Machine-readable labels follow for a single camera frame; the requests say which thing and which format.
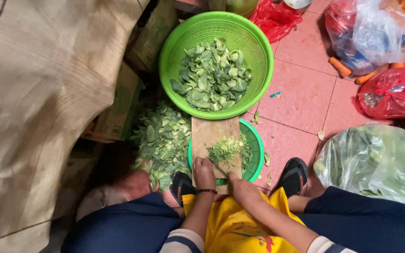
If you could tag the person's right hand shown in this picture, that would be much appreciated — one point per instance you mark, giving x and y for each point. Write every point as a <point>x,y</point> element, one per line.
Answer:
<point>246,193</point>

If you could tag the person's left hand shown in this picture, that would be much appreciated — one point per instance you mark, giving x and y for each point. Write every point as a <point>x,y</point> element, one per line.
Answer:
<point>205,175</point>

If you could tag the person's left fingers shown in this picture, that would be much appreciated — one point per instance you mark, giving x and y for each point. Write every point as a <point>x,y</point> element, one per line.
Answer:
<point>202,162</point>

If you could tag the person's right fingers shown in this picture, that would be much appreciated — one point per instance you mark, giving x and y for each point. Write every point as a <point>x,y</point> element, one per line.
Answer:
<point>233,180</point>

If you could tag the shredded green vegetable heap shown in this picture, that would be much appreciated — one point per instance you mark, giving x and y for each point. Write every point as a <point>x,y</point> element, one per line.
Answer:
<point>225,149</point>

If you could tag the wooden cutting board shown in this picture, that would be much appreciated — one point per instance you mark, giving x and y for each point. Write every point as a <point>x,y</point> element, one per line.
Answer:
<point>211,131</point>

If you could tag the black left flip flop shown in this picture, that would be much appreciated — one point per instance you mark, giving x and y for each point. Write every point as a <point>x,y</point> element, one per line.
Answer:
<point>181,186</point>

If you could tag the black flip flop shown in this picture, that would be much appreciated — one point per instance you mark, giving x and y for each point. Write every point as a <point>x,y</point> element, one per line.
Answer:
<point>294,175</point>
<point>181,186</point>

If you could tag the loose leaf scrap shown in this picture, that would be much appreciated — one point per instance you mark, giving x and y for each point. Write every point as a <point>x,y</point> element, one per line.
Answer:
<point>267,158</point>
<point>321,135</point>
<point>256,117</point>

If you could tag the small dark green basket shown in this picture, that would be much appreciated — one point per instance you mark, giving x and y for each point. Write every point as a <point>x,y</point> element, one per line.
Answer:
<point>256,147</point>

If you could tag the yellow apron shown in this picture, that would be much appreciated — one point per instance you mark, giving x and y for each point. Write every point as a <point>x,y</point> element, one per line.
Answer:
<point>230,225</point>

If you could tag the pile of trimmed green leaves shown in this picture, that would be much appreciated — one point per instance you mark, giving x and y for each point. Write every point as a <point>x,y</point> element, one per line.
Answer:
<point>162,140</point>

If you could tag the black right flip flop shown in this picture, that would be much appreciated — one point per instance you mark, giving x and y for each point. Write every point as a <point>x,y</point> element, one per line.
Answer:
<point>294,175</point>

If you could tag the cut leaves in basket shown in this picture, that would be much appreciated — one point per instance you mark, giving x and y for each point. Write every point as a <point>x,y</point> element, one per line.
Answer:
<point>211,77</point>

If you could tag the pink and white bundle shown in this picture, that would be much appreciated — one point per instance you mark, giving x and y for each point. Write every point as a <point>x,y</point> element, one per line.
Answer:
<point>118,193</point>

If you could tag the blue plastic scrap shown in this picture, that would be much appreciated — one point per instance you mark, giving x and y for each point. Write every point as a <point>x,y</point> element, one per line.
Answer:
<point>275,94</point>

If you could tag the green printed carton box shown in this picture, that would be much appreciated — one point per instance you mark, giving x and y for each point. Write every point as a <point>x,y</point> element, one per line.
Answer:
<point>118,112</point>

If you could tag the dark blue trousers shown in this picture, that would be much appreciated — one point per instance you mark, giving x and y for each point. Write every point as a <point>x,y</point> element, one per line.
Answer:
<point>125,225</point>

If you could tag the large light green basket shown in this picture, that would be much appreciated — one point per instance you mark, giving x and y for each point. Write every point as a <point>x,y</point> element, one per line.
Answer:
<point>178,52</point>

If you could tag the dark cardboard carton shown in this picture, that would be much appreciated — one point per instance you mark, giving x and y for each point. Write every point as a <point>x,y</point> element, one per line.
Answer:
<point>153,38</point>

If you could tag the clear bag of green vegetables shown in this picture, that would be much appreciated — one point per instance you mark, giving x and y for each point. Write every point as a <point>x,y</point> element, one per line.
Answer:
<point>371,161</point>

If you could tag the orange carrot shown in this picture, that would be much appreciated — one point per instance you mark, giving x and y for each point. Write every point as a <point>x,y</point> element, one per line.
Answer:
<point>398,65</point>
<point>366,77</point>
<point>340,67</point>

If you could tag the green round container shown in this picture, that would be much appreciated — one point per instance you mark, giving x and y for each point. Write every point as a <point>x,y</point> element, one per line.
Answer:
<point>241,6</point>

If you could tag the small red plastic bag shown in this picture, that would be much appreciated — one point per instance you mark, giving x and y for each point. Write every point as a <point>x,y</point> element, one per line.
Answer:
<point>276,19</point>

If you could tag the beige woven sack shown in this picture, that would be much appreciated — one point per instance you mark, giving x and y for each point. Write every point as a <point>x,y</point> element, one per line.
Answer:
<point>47,105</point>

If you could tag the clear bag with red contents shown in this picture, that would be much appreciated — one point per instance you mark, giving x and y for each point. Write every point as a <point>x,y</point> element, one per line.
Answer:
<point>339,31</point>

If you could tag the large red plastic bag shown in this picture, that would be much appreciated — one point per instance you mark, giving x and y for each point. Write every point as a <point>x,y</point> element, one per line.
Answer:
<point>396,93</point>

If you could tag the white bowl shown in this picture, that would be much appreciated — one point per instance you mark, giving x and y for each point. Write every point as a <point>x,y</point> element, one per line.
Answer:
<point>297,3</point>

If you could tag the cloudy white plastic bag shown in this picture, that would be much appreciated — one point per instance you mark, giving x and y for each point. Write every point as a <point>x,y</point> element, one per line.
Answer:
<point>381,31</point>

